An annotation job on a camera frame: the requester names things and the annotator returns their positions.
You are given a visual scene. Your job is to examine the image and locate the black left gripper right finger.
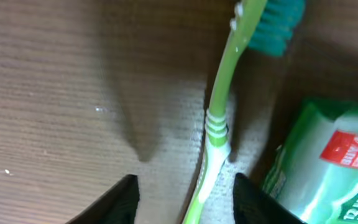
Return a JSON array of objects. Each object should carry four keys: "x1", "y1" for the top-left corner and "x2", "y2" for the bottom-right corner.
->
[{"x1": 232, "y1": 173, "x2": 303, "y2": 224}]

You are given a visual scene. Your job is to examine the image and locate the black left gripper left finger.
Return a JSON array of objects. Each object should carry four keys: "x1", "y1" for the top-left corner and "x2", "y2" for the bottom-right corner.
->
[{"x1": 68, "y1": 174, "x2": 140, "y2": 224}]

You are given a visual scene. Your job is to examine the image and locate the green soap packet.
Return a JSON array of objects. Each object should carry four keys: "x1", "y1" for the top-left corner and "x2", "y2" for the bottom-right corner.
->
[{"x1": 262, "y1": 98, "x2": 358, "y2": 223}]

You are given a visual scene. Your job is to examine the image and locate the green white toothbrush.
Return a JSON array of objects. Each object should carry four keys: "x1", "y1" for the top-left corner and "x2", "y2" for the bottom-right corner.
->
[{"x1": 181, "y1": 0, "x2": 306, "y2": 224}]

